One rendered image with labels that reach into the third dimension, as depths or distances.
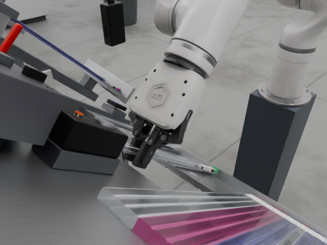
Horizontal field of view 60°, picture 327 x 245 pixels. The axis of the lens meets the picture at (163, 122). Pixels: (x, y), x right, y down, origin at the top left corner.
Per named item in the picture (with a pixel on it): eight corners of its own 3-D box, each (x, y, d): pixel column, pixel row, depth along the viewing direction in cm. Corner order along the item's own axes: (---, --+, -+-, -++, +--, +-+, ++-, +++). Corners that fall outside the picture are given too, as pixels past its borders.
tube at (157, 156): (211, 171, 70) (213, 167, 70) (216, 174, 69) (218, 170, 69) (7, 121, 30) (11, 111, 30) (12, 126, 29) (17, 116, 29)
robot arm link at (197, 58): (159, 34, 46) (151, 50, 46) (202, 44, 41) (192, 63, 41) (184, 59, 53) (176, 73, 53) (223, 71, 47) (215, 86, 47)
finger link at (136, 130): (129, 107, 48) (132, 136, 46) (152, 97, 46) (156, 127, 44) (139, 113, 51) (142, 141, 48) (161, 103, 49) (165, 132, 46)
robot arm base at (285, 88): (273, 77, 118) (284, 33, 107) (318, 94, 107) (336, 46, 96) (247, 93, 108) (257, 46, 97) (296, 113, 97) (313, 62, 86)
